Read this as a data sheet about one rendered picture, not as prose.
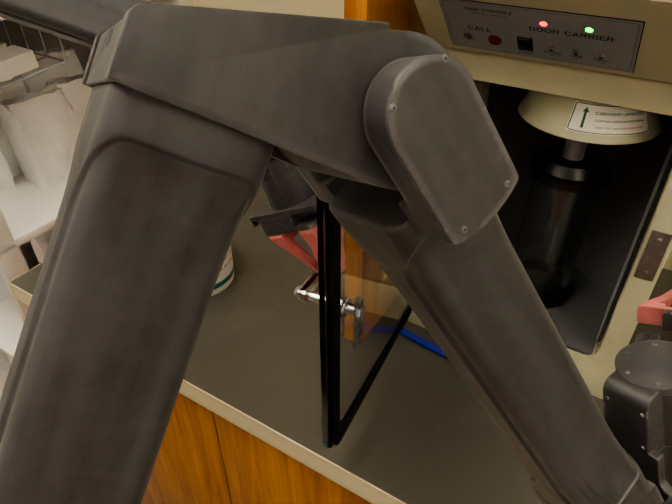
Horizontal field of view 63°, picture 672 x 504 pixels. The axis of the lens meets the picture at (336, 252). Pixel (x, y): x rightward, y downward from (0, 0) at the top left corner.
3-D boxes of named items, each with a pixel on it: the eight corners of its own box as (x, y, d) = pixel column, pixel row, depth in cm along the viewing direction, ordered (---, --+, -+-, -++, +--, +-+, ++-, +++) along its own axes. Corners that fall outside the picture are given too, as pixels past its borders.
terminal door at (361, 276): (413, 307, 90) (440, 61, 66) (328, 455, 68) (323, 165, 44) (408, 306, 90) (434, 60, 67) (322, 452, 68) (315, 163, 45)
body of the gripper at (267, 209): (283, 205, 67) (256, 150, 64) (351, 191, 61) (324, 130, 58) (253, 232, 62) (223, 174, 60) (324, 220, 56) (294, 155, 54)
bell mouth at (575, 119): (537, 84, 81) (546, 46, 78) (669, 107, 74) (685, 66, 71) (500, 125, 69) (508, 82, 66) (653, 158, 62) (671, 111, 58)
